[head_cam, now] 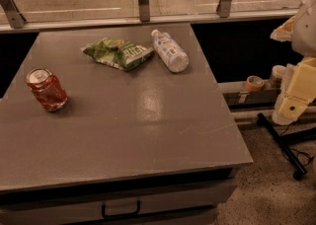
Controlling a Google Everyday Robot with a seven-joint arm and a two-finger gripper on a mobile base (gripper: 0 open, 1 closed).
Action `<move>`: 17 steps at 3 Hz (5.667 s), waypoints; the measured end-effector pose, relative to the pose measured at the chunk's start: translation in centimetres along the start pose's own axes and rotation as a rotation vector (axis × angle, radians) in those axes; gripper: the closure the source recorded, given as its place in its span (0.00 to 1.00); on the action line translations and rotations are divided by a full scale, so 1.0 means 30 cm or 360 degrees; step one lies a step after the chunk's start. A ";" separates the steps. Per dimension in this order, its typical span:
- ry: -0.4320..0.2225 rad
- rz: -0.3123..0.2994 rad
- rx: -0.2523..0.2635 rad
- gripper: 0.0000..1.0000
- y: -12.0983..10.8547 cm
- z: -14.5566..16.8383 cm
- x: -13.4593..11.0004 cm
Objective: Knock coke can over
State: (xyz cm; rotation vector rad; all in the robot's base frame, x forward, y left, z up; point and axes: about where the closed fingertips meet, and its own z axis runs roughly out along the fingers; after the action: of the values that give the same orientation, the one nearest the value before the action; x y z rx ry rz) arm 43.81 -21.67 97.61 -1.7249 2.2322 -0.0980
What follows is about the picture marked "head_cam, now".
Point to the left metal rail bracket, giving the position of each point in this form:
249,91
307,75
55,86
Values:
15,18

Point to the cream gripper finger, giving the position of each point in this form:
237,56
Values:
284,31
297,91

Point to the grey cabinet drawer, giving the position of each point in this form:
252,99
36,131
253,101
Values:
187,204

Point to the green chip bag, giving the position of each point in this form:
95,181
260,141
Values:
121,54

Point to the grey side shelf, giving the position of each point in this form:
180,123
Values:
237,95

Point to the clear plastic water bottle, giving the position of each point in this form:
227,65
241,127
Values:
169,51

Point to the black stand leg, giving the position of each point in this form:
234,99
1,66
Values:
284,140

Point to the red coke can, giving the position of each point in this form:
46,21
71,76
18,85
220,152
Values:
47,89

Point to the black drawer handle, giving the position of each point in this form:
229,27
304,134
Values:
115,210

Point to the orange tape roll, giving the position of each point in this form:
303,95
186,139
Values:
255,83

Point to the paper cup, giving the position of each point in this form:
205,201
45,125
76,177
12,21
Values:
276,75

